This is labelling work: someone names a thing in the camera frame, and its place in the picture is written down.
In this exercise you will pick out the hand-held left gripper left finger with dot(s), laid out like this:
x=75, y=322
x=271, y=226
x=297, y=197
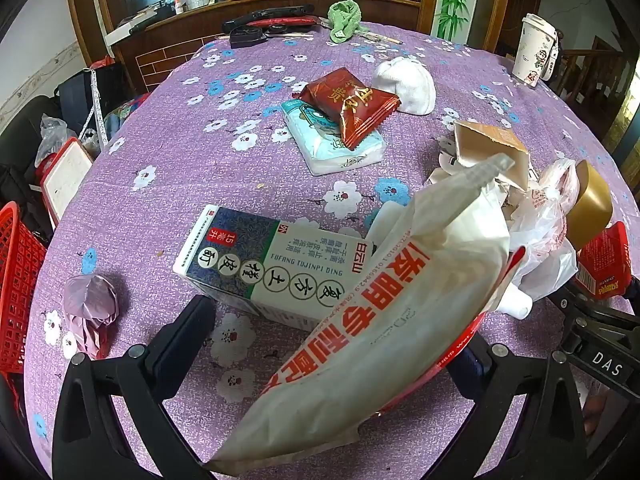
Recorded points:
x=190, y=325

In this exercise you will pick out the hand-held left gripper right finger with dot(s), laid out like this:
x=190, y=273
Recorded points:
x=505, y=390

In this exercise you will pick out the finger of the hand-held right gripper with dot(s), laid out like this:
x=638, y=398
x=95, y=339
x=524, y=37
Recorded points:
x=575, y=305

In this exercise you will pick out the small bright red snack packet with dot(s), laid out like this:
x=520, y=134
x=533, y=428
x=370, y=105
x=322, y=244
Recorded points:
x=602, y=260

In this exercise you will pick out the white plastic bag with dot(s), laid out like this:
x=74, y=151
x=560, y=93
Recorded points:
x=540, y=230

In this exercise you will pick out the blue white medicine box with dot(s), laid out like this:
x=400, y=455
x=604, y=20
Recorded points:
x=240, y=250

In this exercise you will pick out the gold tape roll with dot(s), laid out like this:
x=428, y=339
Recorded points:
x=590, y=205

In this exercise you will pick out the purple plastic bag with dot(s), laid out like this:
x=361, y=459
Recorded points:
x=90, y=305

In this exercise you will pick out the white red-print wet wipe packet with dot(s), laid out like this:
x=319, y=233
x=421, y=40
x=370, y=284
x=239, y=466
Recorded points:
x=400, y=310

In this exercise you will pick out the red plastic basket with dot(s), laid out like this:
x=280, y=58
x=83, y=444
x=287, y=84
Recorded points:
x=22, y=270

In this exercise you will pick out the teal cartoon tissue packet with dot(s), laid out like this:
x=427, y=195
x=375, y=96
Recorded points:
x=325, y=152

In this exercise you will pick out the dark red snack packet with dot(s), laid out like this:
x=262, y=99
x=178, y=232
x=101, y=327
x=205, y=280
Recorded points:
x=350, y=100

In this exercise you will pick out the white sock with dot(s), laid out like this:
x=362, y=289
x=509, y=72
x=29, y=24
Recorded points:
x=405, y=85

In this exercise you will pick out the white plastic tube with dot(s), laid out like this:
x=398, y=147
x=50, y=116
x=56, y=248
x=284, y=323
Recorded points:
x=512, y=302

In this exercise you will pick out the purple floral tablecloth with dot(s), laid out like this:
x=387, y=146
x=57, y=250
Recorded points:
x=200, y=160

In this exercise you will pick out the torn cardboard box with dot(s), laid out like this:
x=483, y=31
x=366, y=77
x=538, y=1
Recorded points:
x=480, y=142

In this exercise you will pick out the red white tray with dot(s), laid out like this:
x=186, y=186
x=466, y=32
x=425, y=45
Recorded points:
x=65, y=180

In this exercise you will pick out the orange-topped white item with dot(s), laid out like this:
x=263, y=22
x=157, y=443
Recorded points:
x=445, y=160

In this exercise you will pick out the colourful shopping bag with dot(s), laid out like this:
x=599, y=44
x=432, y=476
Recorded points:
x=120, y=115

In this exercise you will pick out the wooden chair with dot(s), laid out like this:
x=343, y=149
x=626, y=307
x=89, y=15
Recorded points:
x=590, y=75

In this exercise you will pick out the clear plastic bag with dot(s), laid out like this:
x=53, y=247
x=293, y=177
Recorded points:
x=50, y=135

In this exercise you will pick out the dark blue bag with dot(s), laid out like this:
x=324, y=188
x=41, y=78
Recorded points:
x=110, y=90

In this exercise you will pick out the black sofa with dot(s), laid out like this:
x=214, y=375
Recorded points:
x=20, y=130

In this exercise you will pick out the white printed cup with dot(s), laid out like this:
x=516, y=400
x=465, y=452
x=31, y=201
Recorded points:
x=535, y=45

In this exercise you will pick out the wooden counter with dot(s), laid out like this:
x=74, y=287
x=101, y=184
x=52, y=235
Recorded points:
x=165, y=55

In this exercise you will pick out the white flat box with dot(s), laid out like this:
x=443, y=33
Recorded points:
x=125, y=29

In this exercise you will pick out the red black hand tool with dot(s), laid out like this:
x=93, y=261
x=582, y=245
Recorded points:
x=280, y=22

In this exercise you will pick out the wooden chopsticks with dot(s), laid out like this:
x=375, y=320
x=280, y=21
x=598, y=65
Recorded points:
x=382, y=37

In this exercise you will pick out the green cloth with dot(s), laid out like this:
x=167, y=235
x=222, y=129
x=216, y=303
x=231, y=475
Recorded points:
x=345, y=17

